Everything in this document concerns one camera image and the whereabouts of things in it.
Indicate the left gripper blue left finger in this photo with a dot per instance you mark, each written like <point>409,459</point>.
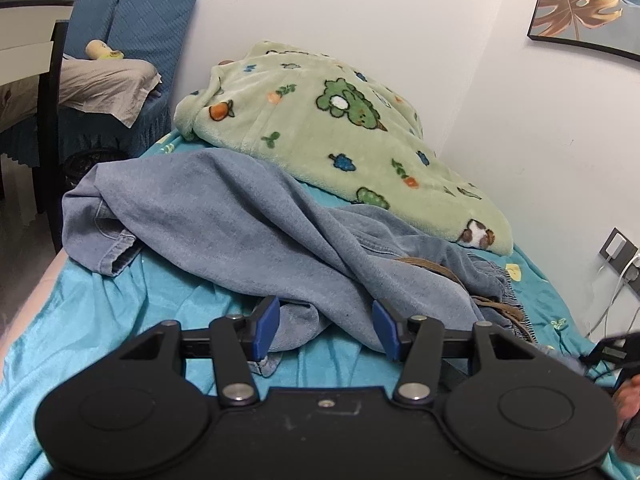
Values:
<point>233,343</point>

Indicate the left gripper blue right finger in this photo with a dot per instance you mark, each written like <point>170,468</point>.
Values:
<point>416,342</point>

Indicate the blue denim jeans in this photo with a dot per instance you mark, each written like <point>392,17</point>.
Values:
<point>248,226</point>

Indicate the brown drawstring belt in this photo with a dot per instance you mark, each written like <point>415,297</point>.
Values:
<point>514,314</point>

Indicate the person's right hand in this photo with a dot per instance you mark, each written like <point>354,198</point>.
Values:
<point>627,399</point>

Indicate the teal smiley bed sheet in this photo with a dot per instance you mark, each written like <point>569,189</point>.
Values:
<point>86,316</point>

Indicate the green cartoon fleece blanket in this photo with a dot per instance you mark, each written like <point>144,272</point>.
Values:
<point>335,128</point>

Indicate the grey cloth on chair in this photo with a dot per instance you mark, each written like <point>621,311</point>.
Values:
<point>112,87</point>

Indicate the yellow plush toy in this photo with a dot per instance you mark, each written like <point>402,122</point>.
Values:
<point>99,50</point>

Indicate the blue folded cushion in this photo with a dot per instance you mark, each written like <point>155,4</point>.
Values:
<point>148,30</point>

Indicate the framed leaf picture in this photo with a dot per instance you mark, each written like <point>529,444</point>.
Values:
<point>610,26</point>

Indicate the white desk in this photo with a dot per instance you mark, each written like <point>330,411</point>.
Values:
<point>26,39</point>

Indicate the wall power outlet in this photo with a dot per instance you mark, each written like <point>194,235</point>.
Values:
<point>617,251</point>

